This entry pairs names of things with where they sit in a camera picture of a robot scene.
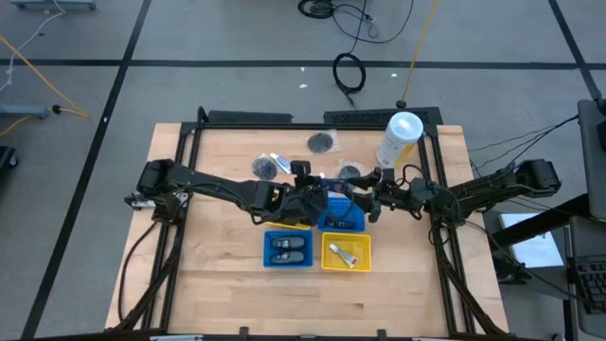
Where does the yellow floor cable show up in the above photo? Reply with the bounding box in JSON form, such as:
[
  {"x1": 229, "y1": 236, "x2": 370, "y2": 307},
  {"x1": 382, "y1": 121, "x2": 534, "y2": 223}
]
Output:
[{"x1": 0, "y1": 33, "x2": 92, "y2": 139}]

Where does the white floor cable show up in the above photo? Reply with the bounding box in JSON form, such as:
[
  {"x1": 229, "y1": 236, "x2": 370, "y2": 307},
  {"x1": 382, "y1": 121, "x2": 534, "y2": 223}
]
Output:
[{"x1": 0, "y1": 0, "x2": 66, "y2": 94}]

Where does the silver metal clamp plate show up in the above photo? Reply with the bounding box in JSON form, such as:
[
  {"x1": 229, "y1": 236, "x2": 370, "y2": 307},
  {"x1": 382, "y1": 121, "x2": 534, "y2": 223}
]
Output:
[{"x1": 124, "y1": 190, "x2": 160, "y2": 210}]

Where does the white purple toothpaste tube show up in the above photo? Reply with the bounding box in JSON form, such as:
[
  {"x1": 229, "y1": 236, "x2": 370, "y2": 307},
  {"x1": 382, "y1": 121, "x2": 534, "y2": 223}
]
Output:
[{"x1": 269, "y1": 152, "x2": 292, "y2": 175}]

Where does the grey metal stand foot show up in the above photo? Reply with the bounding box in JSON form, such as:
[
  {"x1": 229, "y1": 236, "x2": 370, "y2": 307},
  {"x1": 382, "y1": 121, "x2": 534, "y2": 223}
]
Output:
[
  {"x1": 9, "y1": 0, "x2": 98, "y2": 11},
  {"x1": 0, "y1": 103, "x2": 50, "y2": 120}
]

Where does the black keyboard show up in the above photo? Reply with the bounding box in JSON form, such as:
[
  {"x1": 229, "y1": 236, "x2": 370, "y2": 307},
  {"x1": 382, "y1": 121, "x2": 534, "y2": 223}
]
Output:
[{"x1": 569, "y1": 254, "x2": 606, "y2": 316}]

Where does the black flat equipment box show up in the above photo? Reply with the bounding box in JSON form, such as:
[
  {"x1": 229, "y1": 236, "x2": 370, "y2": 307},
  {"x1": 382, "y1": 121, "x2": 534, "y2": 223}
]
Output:
[{"x1": 206, "y1": 109, "x2": 294, "y2": 126}]

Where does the white screen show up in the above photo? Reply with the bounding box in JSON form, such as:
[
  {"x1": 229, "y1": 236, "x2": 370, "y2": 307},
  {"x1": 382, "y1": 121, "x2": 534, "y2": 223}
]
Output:
[{"x1": 498, "y1": 211, "x2": 568, "y2": 270}]

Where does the black equipment base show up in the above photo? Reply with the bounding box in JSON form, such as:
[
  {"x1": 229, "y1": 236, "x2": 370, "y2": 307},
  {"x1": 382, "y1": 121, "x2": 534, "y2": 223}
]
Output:
[{"x1": 0, "y1": 145, "x2": 20, "y2": 171}]

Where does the grey cabinet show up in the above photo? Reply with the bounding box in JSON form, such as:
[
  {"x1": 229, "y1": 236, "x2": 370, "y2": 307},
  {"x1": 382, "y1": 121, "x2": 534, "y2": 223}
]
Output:
[{"x1": 576, "y1": 98, "x2": 606, "y2": 222}]

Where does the white red toothpaste tube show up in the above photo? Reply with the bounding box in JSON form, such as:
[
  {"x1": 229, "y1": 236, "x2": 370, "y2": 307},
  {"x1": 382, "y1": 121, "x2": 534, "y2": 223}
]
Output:
[{"x1": 329, "y1": 242, "x2": 360, "y2": 270}]

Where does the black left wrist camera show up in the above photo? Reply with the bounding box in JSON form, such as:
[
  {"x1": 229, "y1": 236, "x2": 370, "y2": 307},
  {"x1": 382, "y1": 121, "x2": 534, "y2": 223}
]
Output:
[{"x1": 289, "y1": 159, "x2": 312, "y2": 188}]

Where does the yellow hanging power cable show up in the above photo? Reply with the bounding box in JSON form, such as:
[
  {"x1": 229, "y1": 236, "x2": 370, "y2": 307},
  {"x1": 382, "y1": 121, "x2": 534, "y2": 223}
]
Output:
[{"x1": 396, "y1": 0, "x2": 440, "y2": 109}]

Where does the white wipes canister yellow label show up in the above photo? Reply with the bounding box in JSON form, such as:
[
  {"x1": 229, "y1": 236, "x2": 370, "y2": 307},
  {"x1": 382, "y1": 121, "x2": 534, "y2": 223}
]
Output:
[{"x1": 375, "y1": 110, "x2": 425, "y2": 170}]

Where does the black vented equipment box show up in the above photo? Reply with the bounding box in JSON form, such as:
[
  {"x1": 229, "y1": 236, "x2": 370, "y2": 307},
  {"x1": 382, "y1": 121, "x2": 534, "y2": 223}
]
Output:
[{"x1": 323, "y1": 106, "x2": 444, "y2": 127}]

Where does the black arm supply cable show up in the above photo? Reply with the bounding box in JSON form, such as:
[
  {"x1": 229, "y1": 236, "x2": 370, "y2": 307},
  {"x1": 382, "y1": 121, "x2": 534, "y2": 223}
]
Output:
[{"x1": 116, "y1": 221, "x2": 158, "y2": 324}]

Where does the black hanging cable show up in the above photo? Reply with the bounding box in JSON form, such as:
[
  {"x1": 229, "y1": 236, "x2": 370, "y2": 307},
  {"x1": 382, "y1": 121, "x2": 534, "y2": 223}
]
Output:
[{"x1": 331, "y1": 0, "x2": 380, "y2": 109}]

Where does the blue plastic slotted basket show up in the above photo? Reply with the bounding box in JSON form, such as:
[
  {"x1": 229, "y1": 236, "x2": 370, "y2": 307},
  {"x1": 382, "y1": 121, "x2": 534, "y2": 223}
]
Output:
[
  {"x1": 262, "y1": 229, "x2": 315, "y2": 270},
  {"x1": 315, "y1": 196, "x2": 367, "y2": 234}
]

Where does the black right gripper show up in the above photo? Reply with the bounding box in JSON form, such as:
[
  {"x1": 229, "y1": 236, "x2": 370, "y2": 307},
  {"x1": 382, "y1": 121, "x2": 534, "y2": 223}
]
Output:
[{"x1": 348, "y1": 170, "x2": 414, "y2": 224}]

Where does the black coiled floor cable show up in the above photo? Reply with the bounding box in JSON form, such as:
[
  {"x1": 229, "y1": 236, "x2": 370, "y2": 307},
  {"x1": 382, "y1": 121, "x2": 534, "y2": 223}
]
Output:
[{"x1": 296, "y1": 0, "x2": 416, "y2": 46}]

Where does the yellow plastic slotted basket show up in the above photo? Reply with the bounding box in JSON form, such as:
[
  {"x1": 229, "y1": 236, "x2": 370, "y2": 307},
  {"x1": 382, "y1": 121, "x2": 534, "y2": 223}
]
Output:
[
  {"x1": 266, "y1": 220, "x2": 312, "y2": 232},
  {"x1": 320, "y1": 231, "x2": 373, "y2": 274}
]

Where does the black aluminium rig frame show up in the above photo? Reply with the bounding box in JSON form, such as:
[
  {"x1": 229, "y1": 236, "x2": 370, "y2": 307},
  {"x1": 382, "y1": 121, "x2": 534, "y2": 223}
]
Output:
[{"x1": 113, "y1": 105, "x2": 511, "y2": 341}]

